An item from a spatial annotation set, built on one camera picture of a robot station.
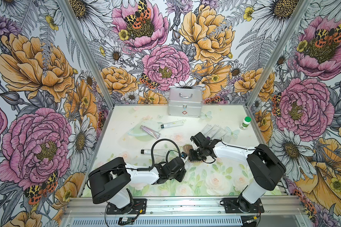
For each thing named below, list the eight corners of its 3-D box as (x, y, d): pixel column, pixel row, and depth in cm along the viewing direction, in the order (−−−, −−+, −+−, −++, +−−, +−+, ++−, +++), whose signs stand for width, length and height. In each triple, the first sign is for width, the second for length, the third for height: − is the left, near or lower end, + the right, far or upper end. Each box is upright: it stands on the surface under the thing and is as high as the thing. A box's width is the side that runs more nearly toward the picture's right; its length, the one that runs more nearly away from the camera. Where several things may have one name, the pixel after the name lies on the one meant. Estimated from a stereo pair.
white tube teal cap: (161, 129, 108) (161, 128, 106) (160, 126, 110) (160, 124, 108) (183, 124, 111) (184, 122, 109) (182, 121, 113) (182, 119, 111)
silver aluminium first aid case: (168, 117, 116) (168, 103, 104) (169, 101, 128) (169, 87, 116) (201, 117, 116) (204, 103, 104) (199, 101, 128) (201, 87, 116)
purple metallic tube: (139, 129, 108) (138, 127, 106) (142, 126, 110) (141, 124, 109) (157, 139, 103) (157, 137, 101) (160, 135, 105) (160, 133, 103)
